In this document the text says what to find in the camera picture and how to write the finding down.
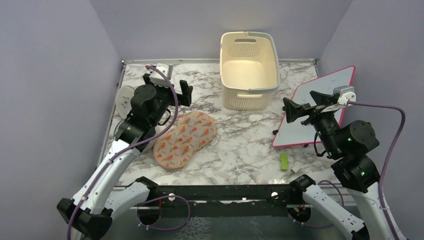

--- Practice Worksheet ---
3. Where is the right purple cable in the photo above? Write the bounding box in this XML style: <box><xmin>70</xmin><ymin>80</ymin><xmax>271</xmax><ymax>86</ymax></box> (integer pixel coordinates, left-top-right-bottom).
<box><xmin>288</xmin><ymin>100</ymin><xmax>407</xmax><ymax>240</ymax></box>

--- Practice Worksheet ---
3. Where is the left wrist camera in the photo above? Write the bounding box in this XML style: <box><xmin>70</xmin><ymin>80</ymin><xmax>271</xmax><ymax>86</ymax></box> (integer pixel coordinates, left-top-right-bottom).
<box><xmin>148</xmin><ymin>63</ymin><xmax>173</xmax><ymax>87</ymax></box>

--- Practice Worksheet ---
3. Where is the green marker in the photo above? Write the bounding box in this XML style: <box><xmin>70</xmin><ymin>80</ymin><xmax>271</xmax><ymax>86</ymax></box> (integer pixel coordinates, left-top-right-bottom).
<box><xmin>280</xmin><ymin>153</ymin><xmax>289</xmax><ymax>171</ymax></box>

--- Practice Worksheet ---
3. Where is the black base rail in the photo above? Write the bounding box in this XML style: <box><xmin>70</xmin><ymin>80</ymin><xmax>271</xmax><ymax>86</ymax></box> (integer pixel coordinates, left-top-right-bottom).
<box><xmin>147</xmin><ymin>184</ymin><xmax>305</xmax><ymax>205</ymax></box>

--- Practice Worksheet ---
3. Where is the cream plastic laundry basket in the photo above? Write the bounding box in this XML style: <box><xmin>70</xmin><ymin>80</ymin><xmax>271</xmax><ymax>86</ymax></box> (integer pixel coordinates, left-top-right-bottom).
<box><xmin>219</xmin><ymin>31</ymin><xmax>281</xmax><ymax>111</ymax></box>

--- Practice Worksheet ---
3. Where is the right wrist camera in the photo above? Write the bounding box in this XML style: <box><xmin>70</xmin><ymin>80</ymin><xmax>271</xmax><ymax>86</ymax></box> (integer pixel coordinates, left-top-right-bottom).
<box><xmin>333</xmin><ymin>85</ymin><xmax>357</xmax><ymax>107</ymax></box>

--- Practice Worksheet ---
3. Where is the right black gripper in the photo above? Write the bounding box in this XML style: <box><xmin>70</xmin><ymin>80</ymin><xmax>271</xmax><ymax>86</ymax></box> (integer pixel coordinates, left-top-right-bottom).
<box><xmin>283</xmin><ymin>90</ymin><xmax>342</xmax><ymax>157</ymax></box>

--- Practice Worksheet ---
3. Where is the pink framed whiteboard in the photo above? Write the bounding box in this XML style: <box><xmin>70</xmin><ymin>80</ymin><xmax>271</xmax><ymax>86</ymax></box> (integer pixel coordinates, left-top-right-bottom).
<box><xmin>272</xmin><ymin>65</ymin><xmax>356</xmax><ymax>148</ymax></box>

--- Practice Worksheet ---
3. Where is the beige round mesh bag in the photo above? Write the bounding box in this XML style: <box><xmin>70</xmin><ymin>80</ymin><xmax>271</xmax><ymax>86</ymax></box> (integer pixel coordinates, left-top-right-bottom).
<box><xmin>115</xmin><ymin>85</ymin><xmax>135</xmax><ymax>119</ymax></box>

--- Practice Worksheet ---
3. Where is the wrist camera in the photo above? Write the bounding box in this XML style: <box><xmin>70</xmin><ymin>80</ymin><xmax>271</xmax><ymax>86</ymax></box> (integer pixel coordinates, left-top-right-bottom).
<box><xmin>148</xmin><ymin>63</ymin><xmax>173</xmax><ymax>87</ymax></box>
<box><xmin>333</xmin><ymin>85</ymin><xmax>357</xmax><ymax>107</ymax></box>

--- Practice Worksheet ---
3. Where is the peach floral mesh laundry bag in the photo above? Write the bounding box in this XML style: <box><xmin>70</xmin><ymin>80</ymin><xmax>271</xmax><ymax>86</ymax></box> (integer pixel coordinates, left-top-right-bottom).
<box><xmin>153</xmin><ymin>111</ymin><xmax>217</xmax><ymax>170</ymax></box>

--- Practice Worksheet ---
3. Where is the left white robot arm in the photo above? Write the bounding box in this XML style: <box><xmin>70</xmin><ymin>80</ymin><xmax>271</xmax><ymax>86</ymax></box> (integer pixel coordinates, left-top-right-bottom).
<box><xmin>56</xmin><ymin>73</ymin><xmax>193</xmax><ymax>240</ymax></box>

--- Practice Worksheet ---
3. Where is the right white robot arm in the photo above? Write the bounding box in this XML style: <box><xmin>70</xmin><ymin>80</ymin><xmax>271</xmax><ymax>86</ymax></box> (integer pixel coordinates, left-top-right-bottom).
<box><xmin>283</xmin><ymin>86</ymin><xmax>405</xmax><ymax>240</ymax></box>

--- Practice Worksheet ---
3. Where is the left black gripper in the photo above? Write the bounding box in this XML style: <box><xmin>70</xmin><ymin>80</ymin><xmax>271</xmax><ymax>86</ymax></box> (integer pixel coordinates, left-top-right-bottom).
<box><xmin>144</xmin><ymin>73</ymin><xmax>192</xmax><ymax>127</ymax></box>

